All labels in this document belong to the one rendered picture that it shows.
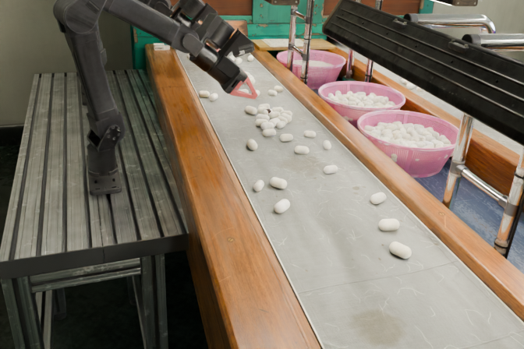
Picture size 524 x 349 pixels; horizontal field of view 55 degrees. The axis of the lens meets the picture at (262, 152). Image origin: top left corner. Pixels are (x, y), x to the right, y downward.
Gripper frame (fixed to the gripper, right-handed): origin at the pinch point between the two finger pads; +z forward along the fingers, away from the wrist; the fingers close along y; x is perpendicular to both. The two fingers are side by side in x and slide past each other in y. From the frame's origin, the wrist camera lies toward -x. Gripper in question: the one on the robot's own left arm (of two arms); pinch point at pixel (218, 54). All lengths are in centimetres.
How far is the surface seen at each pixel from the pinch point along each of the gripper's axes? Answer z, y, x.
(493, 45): -9, -113, -31
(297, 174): 7, -76, 4
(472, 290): 18, -118, -5
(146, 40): -14.0, 40.8, 16.9
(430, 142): 37, -66, -22
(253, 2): 10.0, 40.8, -23.2
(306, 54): 17.4, -15.3, -19.5
